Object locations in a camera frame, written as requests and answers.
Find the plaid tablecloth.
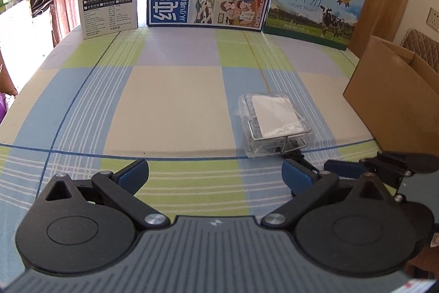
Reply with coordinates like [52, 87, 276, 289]
[1, 27, 378, 284]

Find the open cardboard box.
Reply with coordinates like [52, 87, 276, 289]
[343, 36, 439, 155]

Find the clear plastic box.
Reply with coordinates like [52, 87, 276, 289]
[238, 92, 313, 158]

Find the green pasture milk carton box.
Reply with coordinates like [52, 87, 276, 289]
[263, 0, 365, 51]

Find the white paper shopping bag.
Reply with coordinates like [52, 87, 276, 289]
[1, 0, 54, 91]

